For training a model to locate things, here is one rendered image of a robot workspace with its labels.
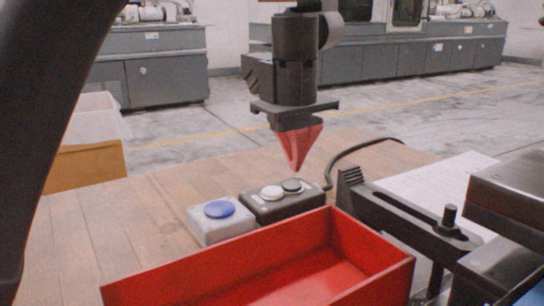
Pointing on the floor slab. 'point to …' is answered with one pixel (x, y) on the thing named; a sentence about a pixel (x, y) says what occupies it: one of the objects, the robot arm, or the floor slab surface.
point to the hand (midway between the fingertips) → (294, 165)
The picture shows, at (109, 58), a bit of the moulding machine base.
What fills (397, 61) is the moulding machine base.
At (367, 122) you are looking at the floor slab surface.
